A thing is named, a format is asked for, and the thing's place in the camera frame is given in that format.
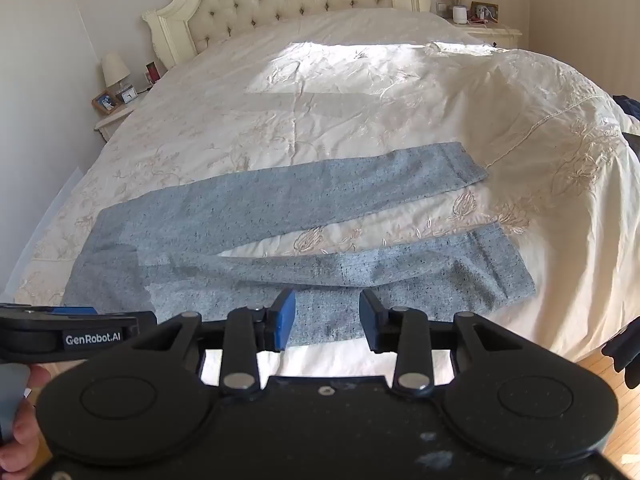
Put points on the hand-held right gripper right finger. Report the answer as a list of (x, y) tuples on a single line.
[(369, 320)]

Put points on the person's left hand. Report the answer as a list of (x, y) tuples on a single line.
[(25, 447)]

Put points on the cream nightstand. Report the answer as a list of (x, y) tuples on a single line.
[(500, 35), (112, 124)]

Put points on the wooden picture frame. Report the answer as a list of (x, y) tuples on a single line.
[(106, 103), (485, 11)]

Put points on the cream embroidered bedspread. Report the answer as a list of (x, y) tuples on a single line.
[(350, 100)]

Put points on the dark cloth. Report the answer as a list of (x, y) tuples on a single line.
[(630, 107), (627, 355)]

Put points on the grey-blue speckled pants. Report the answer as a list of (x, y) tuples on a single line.
[(200, 210)]

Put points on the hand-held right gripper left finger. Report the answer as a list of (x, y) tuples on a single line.
[(284, 320)]

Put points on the white round jar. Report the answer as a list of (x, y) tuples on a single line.
[(459, 15)]

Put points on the small alarm clock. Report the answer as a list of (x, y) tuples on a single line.
[(129, 94)]

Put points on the small red box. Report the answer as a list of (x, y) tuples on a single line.
[(152, 71)]

